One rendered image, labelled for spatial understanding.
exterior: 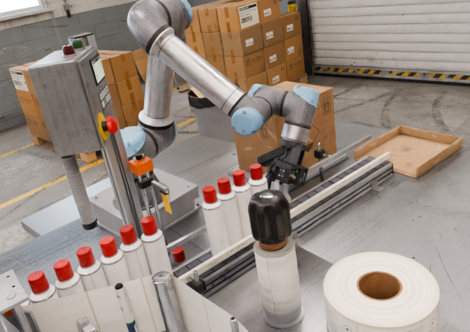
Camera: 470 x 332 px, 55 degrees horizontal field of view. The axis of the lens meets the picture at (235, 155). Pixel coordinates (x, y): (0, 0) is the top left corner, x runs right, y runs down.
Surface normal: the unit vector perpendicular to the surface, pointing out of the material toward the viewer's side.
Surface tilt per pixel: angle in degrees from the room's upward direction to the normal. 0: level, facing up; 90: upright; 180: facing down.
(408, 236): 0
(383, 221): 0
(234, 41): 90
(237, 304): 0
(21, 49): 90
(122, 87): 89
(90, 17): 90
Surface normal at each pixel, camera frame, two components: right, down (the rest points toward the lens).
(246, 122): -0.42, 0.45
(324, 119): 0.63, 0.22
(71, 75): 0.07, 0.40
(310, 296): -0.15, -0.90
